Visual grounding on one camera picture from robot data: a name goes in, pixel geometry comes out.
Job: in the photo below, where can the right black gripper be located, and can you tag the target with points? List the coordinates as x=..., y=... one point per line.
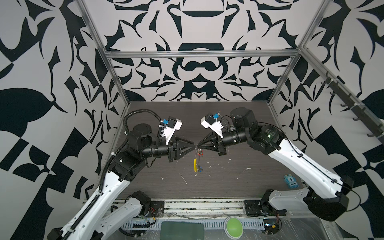
x=218, y=143

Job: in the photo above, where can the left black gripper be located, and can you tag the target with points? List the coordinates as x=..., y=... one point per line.
x=173, y=148

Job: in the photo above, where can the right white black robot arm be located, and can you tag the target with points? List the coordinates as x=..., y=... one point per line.
x=325, y=195

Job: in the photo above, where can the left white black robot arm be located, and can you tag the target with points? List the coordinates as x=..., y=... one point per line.
x=140, y=144

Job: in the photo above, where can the dark green pad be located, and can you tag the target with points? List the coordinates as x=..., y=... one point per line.
x=182, y=231

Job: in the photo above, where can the green round button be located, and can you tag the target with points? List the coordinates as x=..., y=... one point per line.
x=233, y=228

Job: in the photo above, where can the blue connector block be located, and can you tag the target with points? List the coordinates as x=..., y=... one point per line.
x=291, y=181

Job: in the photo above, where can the small circuit board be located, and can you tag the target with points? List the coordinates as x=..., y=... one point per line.
x=272, y=226

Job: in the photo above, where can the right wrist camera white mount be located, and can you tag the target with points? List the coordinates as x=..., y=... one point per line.
x=211, y=121

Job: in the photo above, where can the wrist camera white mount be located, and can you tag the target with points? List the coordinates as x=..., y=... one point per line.
x=169, y=126
x=211, y=121

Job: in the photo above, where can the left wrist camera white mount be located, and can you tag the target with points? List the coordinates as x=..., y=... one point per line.
x=169, y=126

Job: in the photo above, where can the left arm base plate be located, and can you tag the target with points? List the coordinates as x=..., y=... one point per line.
x=154, y=208

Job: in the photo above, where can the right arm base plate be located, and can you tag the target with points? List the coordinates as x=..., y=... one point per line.
x=255, y=207

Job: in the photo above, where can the black wall hook rack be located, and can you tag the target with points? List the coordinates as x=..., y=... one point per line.
x=352, y=103

